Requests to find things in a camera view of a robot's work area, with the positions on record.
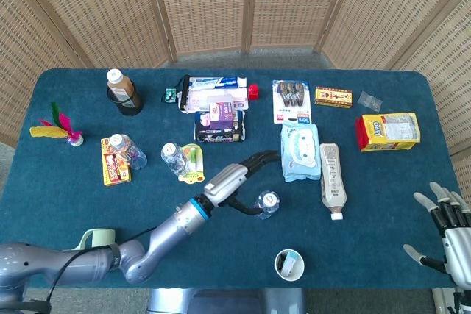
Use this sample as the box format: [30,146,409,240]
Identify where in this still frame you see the colourful feather shuttlecock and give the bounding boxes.
[29,101,85,148]

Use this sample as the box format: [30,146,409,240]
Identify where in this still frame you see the hair clips on white card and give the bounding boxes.
[272,79,312,125]

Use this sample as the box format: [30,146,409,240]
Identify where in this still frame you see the black mesh pen holder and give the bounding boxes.
[106,84,144,117]

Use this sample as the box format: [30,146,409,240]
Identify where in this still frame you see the clear pink zip pouch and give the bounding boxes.
[182,85,249,113]

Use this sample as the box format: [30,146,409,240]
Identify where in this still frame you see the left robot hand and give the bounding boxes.
[202,149,281,216]

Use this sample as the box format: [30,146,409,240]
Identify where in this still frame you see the purple small box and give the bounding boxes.
[208,95,236,130]

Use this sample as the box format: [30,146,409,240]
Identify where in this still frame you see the clear Ganten water bottle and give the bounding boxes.
[252,190,281,221]
[109,133,148,171]
[160,142,189,177]

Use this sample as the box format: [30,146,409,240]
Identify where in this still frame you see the black pouch slider bar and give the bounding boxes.
[177,74,191,111]

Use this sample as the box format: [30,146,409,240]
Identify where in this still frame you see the blue carpet table cover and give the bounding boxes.
[0,67,464,290]

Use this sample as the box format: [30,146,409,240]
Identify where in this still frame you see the yellow red snack bag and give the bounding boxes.
[355,112,422,153]

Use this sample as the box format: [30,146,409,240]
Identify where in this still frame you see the lip balm blister card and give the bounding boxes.
[178,143,206,185]

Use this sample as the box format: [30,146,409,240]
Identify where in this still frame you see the yellow curry box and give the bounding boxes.
[100,137,132,187]

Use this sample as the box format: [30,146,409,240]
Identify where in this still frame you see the woven wicker folding screen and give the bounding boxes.
[0,0,471,226]

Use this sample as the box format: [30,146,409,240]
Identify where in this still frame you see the small clear plastic bag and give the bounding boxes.
[358,90,383,113]

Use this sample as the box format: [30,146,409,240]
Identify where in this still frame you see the brown juice bottle white cap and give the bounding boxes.
[106,68,143,108]

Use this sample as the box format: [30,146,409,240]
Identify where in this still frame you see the white blue toothpaste box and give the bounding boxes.
[188,75,248,90]

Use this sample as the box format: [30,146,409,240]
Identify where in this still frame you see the white paper cup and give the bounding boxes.
[274,249,305,282]

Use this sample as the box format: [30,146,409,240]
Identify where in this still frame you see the small green packet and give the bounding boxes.
[160,87,178,104]

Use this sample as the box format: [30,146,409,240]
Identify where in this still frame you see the blue white sachet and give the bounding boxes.
[281,250,301,276]

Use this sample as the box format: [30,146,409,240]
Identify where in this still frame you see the small yellow red carton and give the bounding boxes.
[314,86,353,110]

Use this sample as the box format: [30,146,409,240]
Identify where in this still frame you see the light blue wet wipes pack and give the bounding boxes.
[280,121,322,183]

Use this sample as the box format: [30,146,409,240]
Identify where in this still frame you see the black sanitary pad pack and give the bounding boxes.
[194,110,247,143]

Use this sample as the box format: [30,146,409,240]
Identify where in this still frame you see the grey lying bottle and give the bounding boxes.
[319,142,348,221]

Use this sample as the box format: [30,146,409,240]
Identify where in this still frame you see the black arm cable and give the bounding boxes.
[46,227,157,306]

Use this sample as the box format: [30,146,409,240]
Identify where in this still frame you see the pale green handled mug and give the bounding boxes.
[75,228,118,252]

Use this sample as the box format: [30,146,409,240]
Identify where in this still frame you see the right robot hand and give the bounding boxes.
[403,181,471,289]

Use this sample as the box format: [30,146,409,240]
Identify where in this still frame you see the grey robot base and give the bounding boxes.
[146,287,307,314]

